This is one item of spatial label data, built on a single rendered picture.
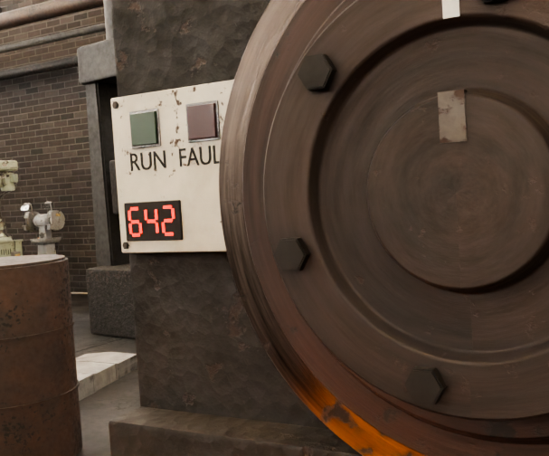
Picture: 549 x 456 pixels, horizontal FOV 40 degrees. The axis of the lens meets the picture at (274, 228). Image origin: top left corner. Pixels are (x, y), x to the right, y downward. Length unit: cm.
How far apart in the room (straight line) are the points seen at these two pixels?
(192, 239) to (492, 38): 46
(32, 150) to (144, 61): 904
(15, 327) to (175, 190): 248
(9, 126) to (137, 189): 937
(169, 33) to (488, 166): 51
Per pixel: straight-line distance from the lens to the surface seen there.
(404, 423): 58
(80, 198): 936
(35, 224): 934
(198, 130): 82
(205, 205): 82
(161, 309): 90
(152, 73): 89
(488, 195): 46
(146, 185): 87
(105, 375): 476
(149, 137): 86
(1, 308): 327
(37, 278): 330
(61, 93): 958
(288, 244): 51
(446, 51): 49
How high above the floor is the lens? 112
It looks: 3 degrees down
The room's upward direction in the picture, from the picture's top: 4 degrees counter-clockwise
